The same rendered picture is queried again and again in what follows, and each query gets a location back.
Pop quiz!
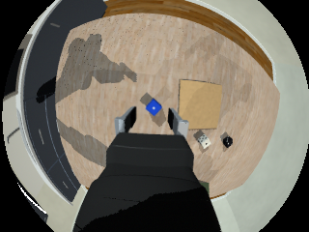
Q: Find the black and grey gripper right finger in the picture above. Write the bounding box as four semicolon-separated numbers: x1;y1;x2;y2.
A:
168;108;189;139

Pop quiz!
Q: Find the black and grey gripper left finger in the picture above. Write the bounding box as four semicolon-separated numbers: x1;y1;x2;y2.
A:
114;106;136;135

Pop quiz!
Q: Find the black die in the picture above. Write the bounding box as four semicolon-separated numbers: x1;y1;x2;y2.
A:
223;135;233;148

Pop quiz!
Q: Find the tan flat mat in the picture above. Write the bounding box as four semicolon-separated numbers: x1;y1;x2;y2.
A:
179;80;222;130

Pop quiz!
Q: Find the blue die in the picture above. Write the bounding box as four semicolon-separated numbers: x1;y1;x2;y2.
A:
146;99;162;116

